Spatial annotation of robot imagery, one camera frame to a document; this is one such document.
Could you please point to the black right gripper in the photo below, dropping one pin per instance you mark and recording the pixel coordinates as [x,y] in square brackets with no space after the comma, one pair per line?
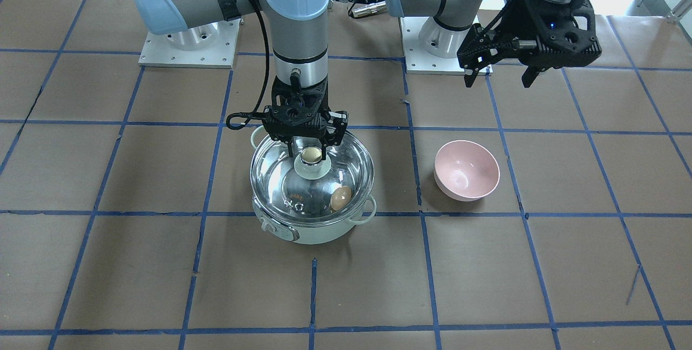
[339,124]

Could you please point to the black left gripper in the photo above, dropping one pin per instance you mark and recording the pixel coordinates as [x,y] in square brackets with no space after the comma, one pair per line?
[518,21]

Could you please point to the brown egg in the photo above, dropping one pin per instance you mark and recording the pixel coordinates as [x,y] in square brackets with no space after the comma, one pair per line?
[340,197]

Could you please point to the glass pot lid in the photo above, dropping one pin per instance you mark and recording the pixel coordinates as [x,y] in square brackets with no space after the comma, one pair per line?
[312,177]

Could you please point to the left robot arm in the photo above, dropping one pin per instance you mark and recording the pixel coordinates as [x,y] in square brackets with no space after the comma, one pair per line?
[455,15]

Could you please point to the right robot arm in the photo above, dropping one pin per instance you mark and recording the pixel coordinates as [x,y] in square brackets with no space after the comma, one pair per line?
[295,36]

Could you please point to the mint green steel pot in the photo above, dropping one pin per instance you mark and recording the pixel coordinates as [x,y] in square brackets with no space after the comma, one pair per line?
[312,187]

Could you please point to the grey metal connector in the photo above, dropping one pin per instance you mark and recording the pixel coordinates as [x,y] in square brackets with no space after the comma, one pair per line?
[368,10]

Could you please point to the pink bowl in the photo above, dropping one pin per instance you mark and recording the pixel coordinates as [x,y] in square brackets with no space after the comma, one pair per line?
[466,171]

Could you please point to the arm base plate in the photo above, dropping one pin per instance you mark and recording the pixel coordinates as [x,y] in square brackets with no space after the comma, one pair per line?
[208,46]
[429,48]

